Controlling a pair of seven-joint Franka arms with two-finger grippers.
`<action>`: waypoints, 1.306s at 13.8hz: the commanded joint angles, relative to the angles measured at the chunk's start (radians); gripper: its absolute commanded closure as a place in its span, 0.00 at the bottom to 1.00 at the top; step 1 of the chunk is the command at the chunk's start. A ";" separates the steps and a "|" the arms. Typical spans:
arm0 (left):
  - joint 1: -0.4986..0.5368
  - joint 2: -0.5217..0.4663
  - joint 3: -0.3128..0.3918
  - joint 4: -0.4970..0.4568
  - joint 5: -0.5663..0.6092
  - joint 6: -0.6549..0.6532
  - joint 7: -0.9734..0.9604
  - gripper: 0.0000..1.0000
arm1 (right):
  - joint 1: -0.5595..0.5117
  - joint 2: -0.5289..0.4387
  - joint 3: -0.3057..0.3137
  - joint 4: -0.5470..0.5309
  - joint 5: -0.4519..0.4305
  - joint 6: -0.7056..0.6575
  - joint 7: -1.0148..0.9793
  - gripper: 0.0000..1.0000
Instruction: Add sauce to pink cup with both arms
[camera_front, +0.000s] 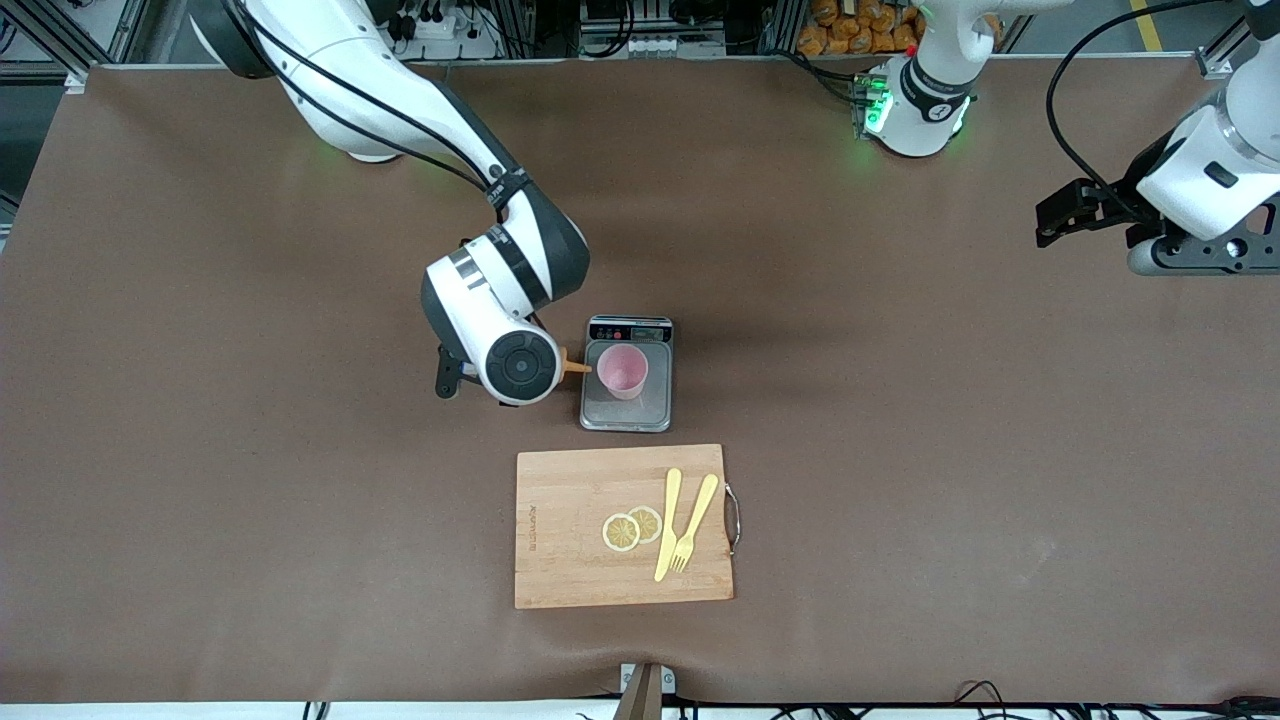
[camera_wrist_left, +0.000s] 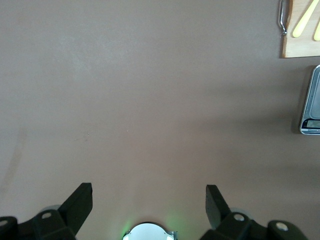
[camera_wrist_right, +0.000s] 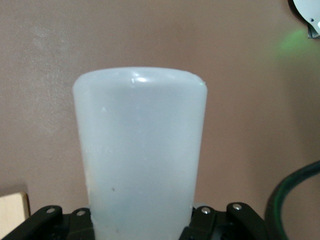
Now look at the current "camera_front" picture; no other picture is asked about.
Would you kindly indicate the yellow plastic knife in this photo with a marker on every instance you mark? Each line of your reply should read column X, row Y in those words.
column 667, row 520

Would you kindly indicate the pink plastic cup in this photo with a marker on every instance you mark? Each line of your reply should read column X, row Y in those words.
column 622, row 372

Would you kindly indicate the dried lemon slice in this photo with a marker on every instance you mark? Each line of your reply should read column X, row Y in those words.
column 620, row 533
column 651, row 521

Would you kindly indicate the wooden cutting board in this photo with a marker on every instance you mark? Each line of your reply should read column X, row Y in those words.
column 560, row 500

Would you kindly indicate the sauce bottle with orange cap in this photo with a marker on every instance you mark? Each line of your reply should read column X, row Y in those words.
column 575, row 364

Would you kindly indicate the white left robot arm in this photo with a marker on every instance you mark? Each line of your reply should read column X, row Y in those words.
column 915, row 120

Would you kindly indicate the silver digital kitchen scale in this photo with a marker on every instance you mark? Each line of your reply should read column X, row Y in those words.
column 657, row 412

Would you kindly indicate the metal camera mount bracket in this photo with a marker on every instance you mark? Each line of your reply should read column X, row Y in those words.
column 645, row 695

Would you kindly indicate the orange packet pile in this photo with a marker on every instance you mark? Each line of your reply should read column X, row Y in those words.
column 850, row 35

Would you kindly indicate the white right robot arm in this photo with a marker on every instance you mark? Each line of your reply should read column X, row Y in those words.
column 470, row 300

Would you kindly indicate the white power strip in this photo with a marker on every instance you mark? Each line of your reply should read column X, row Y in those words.
column 440, row 32

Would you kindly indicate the aluminium frame strut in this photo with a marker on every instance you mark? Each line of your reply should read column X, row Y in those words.
column 1225, row 50
column 60, row 45

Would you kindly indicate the yellow plastic fork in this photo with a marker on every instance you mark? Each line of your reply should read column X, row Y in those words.
column 697, row 510

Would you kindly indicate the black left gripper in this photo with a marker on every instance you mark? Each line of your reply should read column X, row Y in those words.
column 1127, row 196

